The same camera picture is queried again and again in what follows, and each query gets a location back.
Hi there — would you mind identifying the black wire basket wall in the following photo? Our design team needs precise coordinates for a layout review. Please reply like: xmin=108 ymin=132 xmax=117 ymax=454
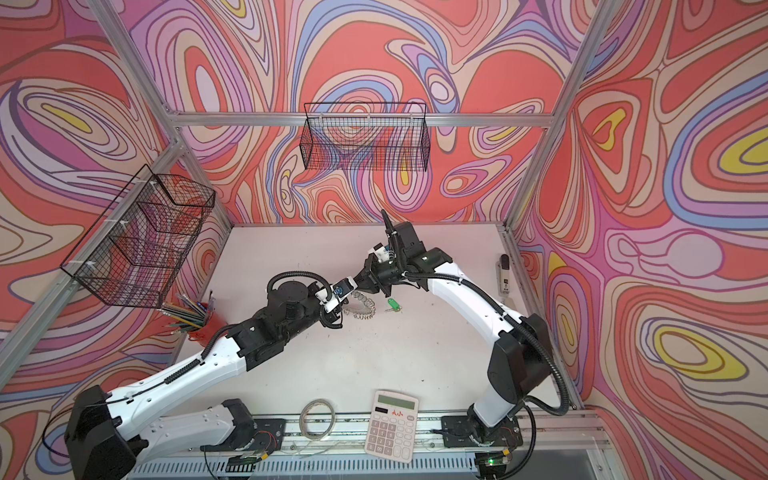
xmin=60 ymin=166 xmax=216 ymax=309
xmin=299 ymin=100 xmax=431 ymax=172

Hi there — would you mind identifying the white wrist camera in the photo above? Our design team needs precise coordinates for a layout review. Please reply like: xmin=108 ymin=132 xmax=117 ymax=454
xmin=369 ymin=243 xmax=396 ymax=264
xmin=315 ymin=277 xmax=358 ymax=300

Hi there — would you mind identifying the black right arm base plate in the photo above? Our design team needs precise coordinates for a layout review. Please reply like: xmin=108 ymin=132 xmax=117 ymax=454
xmin=434 ymin=415 xmax=523 ymax=450

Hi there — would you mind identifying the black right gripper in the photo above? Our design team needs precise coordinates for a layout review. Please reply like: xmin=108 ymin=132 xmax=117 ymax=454
xmin=349 ymin=253 xmax=409 ymax=298

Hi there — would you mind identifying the clear tape roll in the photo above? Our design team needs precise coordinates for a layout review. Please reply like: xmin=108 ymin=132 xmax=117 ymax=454
xmin=298 ymin=399 xmax=337 ymax=442

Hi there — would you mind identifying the black wire basket left wall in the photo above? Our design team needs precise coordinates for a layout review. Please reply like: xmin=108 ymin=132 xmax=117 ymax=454
xmin=60 ymin=166 xmax=216 ymax=309

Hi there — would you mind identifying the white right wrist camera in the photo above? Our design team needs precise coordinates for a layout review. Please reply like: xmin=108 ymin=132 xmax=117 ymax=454
xmin=369 ymin=243 xmax=396 ymax=264

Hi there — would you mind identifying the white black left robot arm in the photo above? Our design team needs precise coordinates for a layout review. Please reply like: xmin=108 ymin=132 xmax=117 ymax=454
xmin=64 ymin=271 xmax=358 ymax=479

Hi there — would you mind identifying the aluminium front rail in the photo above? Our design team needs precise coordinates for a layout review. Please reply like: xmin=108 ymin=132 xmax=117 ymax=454
xmin=127 ymin=411 xmax=627 ymax=479

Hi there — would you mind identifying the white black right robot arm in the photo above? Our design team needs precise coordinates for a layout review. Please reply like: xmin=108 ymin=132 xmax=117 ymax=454
xmin=354 ymin=211 xmax=571 ymax=444

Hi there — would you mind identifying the black wire basket back wall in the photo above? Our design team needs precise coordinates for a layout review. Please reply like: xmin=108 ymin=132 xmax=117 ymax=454
xmin=299 ymin=100 xmax=431 ymax=172

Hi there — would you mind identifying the white desk calculator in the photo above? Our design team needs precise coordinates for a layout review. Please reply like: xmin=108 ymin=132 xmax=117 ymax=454
xmin=364 ymin=390 xmax=419 ymax=464

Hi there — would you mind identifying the white black remote control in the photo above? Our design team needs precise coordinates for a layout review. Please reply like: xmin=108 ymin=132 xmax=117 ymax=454
xmin=497 ymin=254 xmax=511 ymax=297

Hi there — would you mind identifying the key with green tag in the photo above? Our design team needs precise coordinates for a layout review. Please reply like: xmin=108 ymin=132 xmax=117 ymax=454
xmin=386 ymin=298 xmax=402 ymax=312

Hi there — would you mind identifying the red pencil cup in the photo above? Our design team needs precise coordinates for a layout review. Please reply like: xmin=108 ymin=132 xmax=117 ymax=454
xmin=158 ymin=291 xmax=228 ymax=346

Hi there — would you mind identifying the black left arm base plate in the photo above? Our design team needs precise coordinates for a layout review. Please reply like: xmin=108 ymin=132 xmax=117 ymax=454
xmin=230 ymin=417 xmax=287 ymax=453

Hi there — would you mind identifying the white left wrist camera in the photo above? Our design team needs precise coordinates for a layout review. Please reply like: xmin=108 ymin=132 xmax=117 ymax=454
xmin=315 ymin=277 xmax=358 ymax=300

